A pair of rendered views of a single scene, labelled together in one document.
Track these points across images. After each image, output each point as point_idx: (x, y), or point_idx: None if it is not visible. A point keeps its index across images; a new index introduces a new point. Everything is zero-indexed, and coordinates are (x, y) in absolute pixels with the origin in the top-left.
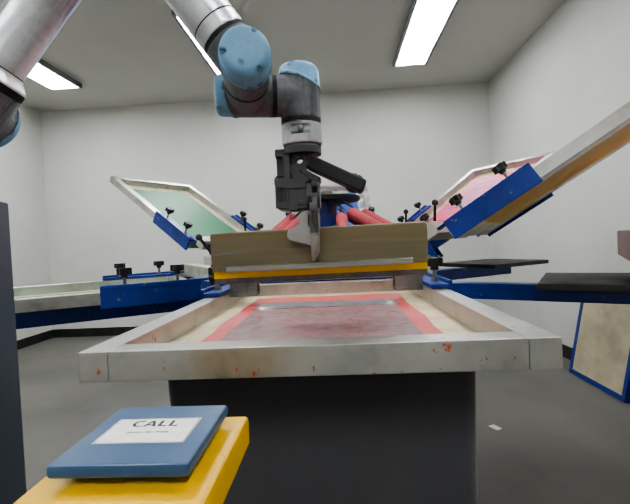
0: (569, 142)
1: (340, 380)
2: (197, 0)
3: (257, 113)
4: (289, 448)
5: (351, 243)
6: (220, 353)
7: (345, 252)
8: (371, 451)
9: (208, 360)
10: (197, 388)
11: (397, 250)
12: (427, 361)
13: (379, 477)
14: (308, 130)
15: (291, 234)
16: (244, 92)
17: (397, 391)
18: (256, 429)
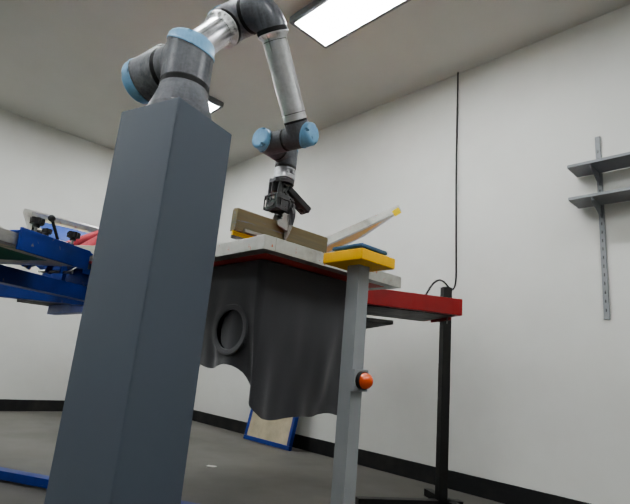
0: (339, 231)
1: (327, 286)
2: (299, 103)
3: (274, 155)
4: (305, 314)
5: (299, 237)
6: (315, 252)
7: (296, 241)
8: (332, 321)
9: (311, 253)
10: (275, 275)
11: (316, 247)
12: (371, 275)
13: (333, 334)
14: (294, 174)
15: (279, 222)
16: (295, 147)
17: (343, 296)
18: (295, 302)
